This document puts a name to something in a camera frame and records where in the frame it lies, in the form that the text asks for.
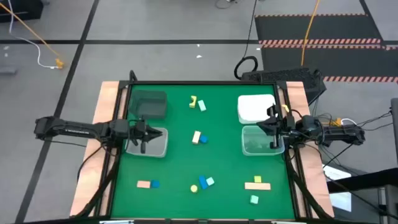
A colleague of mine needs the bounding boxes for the clear plastic bin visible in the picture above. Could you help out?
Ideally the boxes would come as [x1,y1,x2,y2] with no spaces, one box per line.
[241,125,285,157]
[124,126,169,158]

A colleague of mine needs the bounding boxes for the black hazard-striped floor mat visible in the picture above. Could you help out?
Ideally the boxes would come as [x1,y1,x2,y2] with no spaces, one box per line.
[260,44,398,84]
[254,13,382,45]

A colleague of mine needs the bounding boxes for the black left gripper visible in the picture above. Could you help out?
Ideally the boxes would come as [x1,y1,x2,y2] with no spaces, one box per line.
[127,119,164,154]

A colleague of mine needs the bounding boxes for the black box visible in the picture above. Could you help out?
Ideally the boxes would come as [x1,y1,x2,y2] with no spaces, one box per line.
[0,0,44,23]

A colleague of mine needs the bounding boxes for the light wooden side board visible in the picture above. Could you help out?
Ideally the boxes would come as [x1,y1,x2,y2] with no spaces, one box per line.
[70,80,129,218]
[285,81,336,218]

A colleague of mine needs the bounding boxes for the white paper sheet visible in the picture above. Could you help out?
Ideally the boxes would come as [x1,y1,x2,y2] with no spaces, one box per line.
[322,164,353,213]

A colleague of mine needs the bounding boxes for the grey post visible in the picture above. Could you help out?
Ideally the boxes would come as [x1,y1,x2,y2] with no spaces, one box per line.
[390,98,398,156]

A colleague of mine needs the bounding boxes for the white cable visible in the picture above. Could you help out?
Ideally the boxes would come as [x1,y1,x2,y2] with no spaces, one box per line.
[7,0,58,69]

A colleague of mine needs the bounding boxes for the black stand beam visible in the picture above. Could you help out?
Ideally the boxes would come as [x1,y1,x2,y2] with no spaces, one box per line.
[326,167,398,224]

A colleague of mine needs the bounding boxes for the white plastic bin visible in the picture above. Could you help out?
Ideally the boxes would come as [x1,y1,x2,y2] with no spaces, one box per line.
[237,93,277,124]

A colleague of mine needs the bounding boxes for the black cable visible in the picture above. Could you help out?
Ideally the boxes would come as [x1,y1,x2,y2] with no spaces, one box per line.
[233,0,259,81]

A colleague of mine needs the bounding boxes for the orange cable with yellow plug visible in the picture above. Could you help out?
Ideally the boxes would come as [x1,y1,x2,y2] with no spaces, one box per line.
[0,2,65,70]

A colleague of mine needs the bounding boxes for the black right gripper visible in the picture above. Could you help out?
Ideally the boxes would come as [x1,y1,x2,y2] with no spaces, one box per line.
[256,105,295,149]

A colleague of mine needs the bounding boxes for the black table frame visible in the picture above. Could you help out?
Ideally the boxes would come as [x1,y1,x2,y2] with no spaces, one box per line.
[74,70,335,224]

